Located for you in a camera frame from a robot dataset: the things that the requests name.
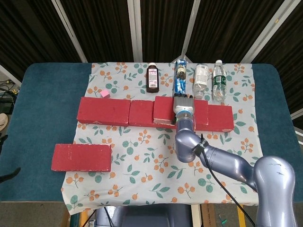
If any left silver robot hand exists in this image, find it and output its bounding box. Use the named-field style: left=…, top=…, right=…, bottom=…
left=0, top=134, right=21, bottom=184

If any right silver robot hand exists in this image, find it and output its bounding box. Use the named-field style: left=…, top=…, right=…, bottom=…
left=173, top=94, right=195, bottom=114

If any red brick with worn patch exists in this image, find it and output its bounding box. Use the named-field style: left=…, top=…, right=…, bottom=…
left=153, top=96, right=209, bottom=125

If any red brick with white-chipped edges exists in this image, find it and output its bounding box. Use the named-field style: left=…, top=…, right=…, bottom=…
left=51, top=143, right=112, bottom=172

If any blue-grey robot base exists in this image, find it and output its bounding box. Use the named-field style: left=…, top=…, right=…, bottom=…
left=96, top=203, right=192, bottom=227

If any beige straw hat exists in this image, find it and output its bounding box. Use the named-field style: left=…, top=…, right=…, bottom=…
left=0, top=113, right=9, bottom=130

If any blue cookie box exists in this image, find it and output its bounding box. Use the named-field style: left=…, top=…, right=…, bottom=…
left=172, top=59, right=187, bottom=97

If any clear bottle with white label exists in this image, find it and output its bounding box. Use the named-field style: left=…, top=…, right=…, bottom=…
left=193, top=63, right=209, bottom=99

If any red brick with broken corner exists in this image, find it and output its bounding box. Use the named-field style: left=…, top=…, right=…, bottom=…
left=181, top=105, right=234, bottom=132

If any teal felt table cover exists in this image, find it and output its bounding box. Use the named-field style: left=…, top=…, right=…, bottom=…
left=0, top=62, right=303, bottom=203

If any brown medicine bottle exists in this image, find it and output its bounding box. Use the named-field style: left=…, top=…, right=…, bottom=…
left=146, top=62, right=160, bottom=93

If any water bottle with green label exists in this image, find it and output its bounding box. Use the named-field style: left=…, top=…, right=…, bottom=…
left=211, top=60, right=227, bottom=102

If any plain red brick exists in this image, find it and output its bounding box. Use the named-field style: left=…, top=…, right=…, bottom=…
left=128, top=99, right=183, bottom=130

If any floral tablecloth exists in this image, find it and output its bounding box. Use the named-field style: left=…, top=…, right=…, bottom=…
left=61, top=61, right=270, bottom=216

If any red brick with white scratches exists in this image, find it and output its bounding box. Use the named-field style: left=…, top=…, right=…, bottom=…
left=77, top=96, right=132, bottom=127

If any dark slatted white-framed partition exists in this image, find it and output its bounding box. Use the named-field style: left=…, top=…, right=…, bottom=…
left=0, top=0, right=303, bottom=123

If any brown cardboard box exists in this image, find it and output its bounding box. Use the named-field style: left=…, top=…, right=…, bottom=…
left=201, top=203, right=217, bottom=227

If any yellow table leg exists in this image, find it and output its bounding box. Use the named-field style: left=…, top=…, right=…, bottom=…
left=237, top=204, right=246, bottom=227

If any black velcro strap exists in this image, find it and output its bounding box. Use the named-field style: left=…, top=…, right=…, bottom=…
left=192, top=140, right=207, bottom=154

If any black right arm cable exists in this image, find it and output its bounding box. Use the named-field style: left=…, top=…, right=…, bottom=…
left=201, top=133, right=257, bottom=227

